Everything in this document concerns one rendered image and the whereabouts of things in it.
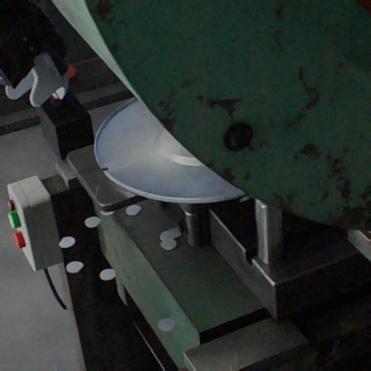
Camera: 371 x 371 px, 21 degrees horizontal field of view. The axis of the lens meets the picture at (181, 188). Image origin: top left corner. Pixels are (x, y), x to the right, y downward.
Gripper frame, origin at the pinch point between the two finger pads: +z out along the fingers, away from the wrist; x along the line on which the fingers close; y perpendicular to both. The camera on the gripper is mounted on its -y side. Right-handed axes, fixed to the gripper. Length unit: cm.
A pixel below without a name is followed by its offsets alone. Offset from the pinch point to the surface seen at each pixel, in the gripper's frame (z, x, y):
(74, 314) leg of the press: 57, -20, 9
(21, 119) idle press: 119, -117, -54
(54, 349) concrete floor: 98, -49, 6
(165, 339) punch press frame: 39.9, 6.8, 11.2
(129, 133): 19.3, -2.6, -6.9
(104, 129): 19.0, -6.3, -6.3
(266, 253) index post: 22.4, 22.6, 1.4
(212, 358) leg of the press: 25.5, 21.9, 15.2
